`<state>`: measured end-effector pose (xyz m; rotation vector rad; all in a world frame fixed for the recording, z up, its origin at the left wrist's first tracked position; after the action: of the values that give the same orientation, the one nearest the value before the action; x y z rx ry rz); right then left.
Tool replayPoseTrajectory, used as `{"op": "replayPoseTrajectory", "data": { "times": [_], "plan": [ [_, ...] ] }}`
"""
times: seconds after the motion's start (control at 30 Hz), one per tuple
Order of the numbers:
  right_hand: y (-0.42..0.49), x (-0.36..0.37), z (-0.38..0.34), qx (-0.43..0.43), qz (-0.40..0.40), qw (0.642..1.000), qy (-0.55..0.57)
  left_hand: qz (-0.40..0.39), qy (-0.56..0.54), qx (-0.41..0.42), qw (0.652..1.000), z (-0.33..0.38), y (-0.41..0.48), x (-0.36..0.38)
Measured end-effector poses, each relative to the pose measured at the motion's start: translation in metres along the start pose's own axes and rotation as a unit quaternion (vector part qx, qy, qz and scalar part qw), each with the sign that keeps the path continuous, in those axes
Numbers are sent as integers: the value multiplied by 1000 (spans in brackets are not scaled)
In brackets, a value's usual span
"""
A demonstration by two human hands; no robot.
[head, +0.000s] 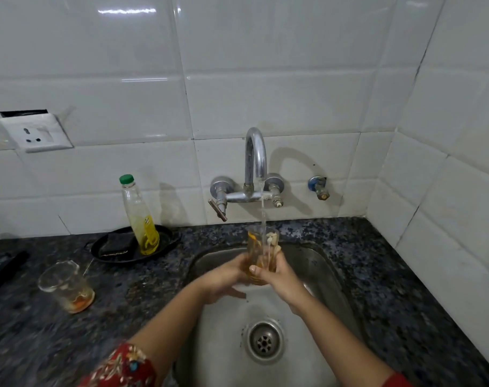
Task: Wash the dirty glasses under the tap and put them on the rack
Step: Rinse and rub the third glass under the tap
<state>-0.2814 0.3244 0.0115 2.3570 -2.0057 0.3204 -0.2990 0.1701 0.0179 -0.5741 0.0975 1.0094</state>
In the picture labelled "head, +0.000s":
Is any stainless steel sink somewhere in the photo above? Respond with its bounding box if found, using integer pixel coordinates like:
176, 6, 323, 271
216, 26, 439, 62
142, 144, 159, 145
173, 240, 366, 387

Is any black oval tray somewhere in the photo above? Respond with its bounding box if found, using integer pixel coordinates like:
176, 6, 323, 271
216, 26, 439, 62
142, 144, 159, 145
91, 225, 182, 264

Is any dish soap bottle green cap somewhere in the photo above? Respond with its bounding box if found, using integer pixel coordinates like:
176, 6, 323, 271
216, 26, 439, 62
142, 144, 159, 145
119, 174, 160, 256

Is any clear glass with orange residue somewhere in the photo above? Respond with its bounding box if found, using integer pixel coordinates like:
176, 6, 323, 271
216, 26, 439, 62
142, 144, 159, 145
38, 260, 96, 315

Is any amber-stained drinking glass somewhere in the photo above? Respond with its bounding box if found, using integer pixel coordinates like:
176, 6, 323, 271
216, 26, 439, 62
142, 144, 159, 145
245, 226, 281, 286

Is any person's right forearm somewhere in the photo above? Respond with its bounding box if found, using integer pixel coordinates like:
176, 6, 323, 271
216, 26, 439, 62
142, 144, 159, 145
292, 292, 395, 387

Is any white wall power socket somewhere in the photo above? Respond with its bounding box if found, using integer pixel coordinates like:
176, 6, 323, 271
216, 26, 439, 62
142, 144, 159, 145
0, 110, 74, 153

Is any red floral sleeve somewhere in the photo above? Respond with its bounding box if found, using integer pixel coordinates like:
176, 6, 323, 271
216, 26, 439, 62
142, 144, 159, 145
78, 342, 157, 387

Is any chrome wall-mounted faucet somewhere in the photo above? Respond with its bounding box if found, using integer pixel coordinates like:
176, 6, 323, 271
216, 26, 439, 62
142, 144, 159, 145
208, 127, 285, 222

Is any person's left forearm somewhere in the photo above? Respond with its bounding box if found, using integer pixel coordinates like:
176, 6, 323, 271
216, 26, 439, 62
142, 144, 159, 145
128, 280, 213, 375

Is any round sink drain strainer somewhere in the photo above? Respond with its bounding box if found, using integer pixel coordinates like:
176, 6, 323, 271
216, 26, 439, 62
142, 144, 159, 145
244, 319, 286, 364

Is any dark scrubbing sponge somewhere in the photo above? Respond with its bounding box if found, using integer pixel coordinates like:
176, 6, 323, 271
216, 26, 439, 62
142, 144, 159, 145
99, 232, 139, 257

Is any person's left hand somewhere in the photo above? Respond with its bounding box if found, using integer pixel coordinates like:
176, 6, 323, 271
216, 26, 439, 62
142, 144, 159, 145
198, 252, 253, 304

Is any brass wall tap blue flange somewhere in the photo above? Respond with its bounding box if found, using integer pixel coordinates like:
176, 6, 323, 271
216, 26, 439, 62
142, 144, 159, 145
308, 176, 330, 201

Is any person's right hand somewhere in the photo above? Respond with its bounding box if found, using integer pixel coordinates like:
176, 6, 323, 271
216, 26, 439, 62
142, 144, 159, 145
249, 245, 312, 307

